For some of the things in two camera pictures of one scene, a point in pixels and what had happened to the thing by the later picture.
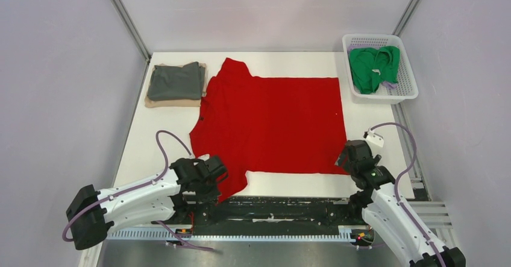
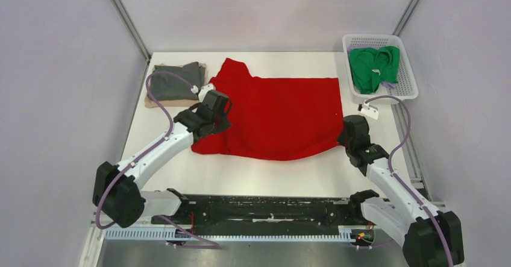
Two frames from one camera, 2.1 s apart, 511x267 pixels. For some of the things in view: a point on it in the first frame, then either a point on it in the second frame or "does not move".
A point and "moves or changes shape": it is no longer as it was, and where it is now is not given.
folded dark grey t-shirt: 176,83 does not move
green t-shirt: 370,67 does not move
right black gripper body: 346,164 → 344,141
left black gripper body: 208,192 → 220,123
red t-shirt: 279,125 moves or changes shape
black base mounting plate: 275,213 does not move
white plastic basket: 378,70 does not move
